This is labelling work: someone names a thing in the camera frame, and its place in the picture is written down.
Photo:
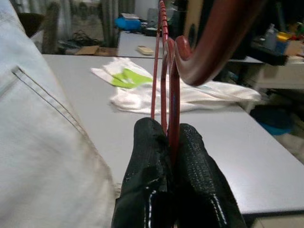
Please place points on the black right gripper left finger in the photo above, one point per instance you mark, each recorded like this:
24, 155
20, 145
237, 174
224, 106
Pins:
147, 166

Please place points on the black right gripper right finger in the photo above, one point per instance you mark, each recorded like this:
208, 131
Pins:
197, 178

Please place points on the white denim jeans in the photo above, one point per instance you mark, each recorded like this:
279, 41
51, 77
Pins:
35, 142

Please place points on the red hanger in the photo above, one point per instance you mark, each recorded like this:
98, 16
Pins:
223, 42

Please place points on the white table black legs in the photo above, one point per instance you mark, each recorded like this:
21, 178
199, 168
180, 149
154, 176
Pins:
213, 154

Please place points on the white garment green print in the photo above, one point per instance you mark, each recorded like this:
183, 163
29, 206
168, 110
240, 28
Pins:
126, 78

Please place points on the beige remote control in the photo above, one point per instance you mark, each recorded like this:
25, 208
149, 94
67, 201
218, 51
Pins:
144, 50

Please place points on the open brown cardboard box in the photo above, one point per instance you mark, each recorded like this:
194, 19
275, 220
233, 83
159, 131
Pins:
95, 50

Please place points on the white side cart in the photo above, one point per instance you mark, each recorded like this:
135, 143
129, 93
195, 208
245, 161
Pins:
280, 76

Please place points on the blue bag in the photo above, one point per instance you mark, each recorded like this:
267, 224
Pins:
127, 23

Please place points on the patterned beige curtain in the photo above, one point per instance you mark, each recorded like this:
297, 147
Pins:
109, 23

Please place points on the wooden speaker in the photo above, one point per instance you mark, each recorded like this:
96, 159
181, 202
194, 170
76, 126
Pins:
190, 14

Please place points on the brown armchair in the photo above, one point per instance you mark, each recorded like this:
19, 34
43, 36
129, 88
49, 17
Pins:
31, 23

